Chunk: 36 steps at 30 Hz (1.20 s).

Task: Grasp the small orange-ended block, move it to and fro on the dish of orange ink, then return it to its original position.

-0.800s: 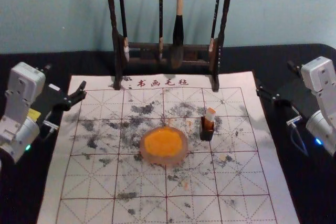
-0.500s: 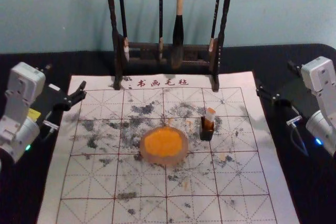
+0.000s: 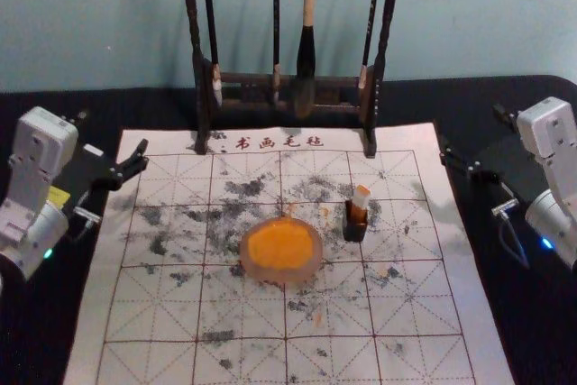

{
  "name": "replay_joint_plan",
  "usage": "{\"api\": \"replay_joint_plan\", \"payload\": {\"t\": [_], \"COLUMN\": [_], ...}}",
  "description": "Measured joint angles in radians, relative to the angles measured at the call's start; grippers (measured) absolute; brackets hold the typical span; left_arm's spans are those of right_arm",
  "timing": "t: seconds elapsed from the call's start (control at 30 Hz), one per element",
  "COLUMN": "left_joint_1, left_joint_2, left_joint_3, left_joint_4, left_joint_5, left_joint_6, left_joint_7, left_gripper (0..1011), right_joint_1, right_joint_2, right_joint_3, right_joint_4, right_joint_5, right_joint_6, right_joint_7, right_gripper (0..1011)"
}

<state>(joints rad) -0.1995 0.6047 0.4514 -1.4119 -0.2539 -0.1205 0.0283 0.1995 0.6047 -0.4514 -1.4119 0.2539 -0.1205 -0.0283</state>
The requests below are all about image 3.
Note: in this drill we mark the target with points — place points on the thin black white-tipped brush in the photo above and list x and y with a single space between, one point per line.
209 20

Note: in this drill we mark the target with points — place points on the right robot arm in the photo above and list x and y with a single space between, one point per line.
550 168

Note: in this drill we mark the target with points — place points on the white gridded felt mat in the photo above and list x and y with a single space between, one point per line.
180 313

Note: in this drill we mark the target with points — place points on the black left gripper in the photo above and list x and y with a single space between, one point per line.
88 173

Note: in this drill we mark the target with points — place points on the round dish of orange paint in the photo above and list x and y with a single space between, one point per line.
281 247

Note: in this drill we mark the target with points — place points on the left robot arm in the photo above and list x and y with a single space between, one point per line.
33 177

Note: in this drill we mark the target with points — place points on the dark wooden brush rack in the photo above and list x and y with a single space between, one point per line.
200 87

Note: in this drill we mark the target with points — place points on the black table cloth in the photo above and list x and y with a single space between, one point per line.
518 322

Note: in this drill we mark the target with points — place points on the thin black brown-tipped brush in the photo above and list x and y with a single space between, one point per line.
372 20

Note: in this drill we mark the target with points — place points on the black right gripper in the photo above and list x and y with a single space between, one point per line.
509 164

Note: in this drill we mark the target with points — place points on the white and orange seal stamp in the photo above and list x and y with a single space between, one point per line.
360 200

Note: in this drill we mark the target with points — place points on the small black seal holder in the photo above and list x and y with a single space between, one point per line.
354 231

